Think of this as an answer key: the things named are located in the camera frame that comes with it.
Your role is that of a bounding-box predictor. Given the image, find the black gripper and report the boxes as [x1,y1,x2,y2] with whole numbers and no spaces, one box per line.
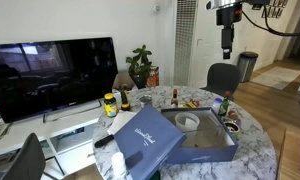
[215,7,244,60]

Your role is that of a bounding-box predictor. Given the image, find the orange game box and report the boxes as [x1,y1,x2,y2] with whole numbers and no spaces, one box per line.
[145,65,160,88]

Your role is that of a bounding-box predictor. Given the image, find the small open cardboard box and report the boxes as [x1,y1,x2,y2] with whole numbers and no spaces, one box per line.
[112,71,138,93]

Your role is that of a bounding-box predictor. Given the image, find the blue cardboard box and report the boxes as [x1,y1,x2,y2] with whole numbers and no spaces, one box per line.
[160,106,240,165]

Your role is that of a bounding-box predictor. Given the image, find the blue box lid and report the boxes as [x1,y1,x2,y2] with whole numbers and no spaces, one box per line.
[113,104,188,180]

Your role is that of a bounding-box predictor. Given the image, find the steel trash can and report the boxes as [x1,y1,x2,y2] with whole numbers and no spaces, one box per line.
[236,51,259,83]

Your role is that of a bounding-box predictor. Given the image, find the dark grey shell chair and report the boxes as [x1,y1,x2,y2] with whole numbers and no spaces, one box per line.
[0,132,47,180]
[200,62,242,101]

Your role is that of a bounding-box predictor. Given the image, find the pale hallway rug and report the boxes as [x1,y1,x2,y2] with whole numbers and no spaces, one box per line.
[250,65,300,91]

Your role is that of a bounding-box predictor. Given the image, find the white bottle blue cap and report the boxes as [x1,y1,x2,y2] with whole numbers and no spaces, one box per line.
[212,97,223,115]

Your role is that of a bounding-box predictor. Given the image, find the green bottle red cap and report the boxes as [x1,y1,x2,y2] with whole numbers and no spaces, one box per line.
[218,90,232,118]

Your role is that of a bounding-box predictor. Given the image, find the yellow printed packet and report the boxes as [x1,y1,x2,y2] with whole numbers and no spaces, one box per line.
[181,99,201,109]

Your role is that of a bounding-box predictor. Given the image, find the clear snack bag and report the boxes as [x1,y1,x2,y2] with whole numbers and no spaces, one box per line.
[227,109,243,123]

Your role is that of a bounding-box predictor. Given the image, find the hot sauce bottle red cap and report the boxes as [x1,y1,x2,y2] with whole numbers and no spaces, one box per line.
[170,88,180,108]

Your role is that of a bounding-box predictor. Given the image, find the open tin can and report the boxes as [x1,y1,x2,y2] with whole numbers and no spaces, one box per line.
[224,120,241,135]

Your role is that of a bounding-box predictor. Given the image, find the green leafy houseplant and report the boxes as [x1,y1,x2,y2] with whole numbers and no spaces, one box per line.
[125,44,154,76]

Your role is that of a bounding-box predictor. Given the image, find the dark plant pot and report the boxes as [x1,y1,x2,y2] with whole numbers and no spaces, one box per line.
[129,72,150,90]

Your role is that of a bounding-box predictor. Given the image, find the clear glass jar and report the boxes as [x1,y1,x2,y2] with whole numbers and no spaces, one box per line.
[138,94,154,110]

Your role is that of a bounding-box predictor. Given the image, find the dark bottle with yellow label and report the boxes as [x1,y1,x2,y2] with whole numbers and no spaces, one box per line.
[119,83,132,112]

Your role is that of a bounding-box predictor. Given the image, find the white paper sheet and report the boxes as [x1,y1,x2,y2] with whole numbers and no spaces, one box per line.
[106,110,138,136]

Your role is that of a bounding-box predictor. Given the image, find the yellow vitamin bottle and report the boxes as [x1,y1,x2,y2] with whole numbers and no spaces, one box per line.
[103,92,120,118]

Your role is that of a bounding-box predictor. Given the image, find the black remote control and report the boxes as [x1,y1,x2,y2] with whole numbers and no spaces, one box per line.
[93,134,115,149]

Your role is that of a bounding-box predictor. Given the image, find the white plastic bottle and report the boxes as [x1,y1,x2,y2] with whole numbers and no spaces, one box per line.
[111,151,129,180]

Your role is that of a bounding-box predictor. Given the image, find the large black flat television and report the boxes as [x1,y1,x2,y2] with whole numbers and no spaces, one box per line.
[0,36,119,124]

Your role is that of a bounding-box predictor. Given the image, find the white television stand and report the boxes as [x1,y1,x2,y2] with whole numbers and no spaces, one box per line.
[0,99,124,178]

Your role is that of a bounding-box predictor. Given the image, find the white wall heater grille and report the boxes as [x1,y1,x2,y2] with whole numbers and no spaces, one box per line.
[172,0,199,87]

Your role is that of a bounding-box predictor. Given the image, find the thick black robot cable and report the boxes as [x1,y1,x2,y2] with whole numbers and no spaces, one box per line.
[241,4,300,38]

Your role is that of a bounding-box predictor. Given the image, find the black wall picture frames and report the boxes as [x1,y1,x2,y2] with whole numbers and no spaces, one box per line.
[260,0,289,20]

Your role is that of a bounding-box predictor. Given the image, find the white wall thermostat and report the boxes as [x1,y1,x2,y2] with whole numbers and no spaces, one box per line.
[151,3,162,15]

